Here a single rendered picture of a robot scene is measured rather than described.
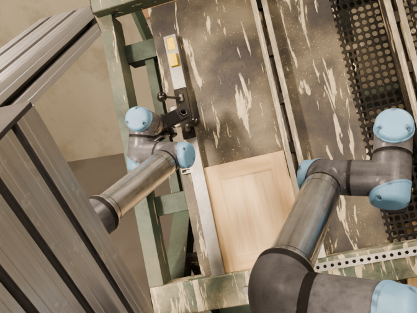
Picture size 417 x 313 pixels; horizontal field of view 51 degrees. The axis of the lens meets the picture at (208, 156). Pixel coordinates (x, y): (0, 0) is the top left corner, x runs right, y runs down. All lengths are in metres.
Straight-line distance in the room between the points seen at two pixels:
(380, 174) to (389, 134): 0.08
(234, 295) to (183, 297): 0.19
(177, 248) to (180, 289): 0.35
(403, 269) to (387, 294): 1.10
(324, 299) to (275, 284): 0.07
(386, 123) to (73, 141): 4.04
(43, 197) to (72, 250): 0.06
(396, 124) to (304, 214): 0.28
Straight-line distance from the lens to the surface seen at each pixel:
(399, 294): 0.58
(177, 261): 1.97
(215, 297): 1.70
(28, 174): 0.38
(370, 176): 0.91
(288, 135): 1.64
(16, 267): 0.37
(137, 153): 1.29
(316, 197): 0.82
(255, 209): 1.66
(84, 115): 4.47
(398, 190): 0.89
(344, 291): 0.58
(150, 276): 1.74
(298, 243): 0.71
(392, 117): 0.94
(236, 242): 1.68
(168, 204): 1.77
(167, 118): 1.46
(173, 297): 1.73
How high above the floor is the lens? 2.15
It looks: 33 degrees down
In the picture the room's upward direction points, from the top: 19 degrees counter-clockwise
